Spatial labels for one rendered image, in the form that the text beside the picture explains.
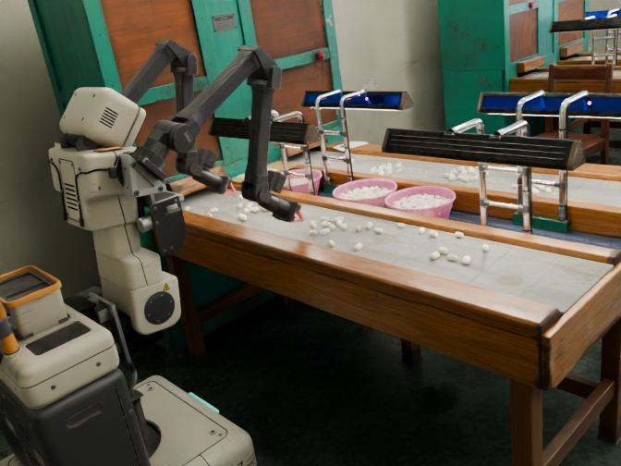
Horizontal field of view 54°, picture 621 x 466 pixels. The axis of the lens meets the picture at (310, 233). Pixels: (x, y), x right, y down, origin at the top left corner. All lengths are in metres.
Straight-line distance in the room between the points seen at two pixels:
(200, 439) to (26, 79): 2.06
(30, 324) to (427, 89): 4.27
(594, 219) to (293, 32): 1.78
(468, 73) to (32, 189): 3.19
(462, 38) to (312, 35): 1.84
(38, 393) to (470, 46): 4.01
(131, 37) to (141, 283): 1.21
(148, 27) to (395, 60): 2.73
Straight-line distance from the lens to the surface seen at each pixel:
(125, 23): 2.74
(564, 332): 1.60
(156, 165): 1.68
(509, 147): 1.76
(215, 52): 2.96
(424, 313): 1.72
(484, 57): 4.87
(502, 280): 1.78
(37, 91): 3.43
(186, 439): 2.12
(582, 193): 2.43
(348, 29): 4.72
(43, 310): 1.79
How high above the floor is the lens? 1.54
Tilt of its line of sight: 21 degrees down
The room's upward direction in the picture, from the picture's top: 9 degrees counter-clockwise
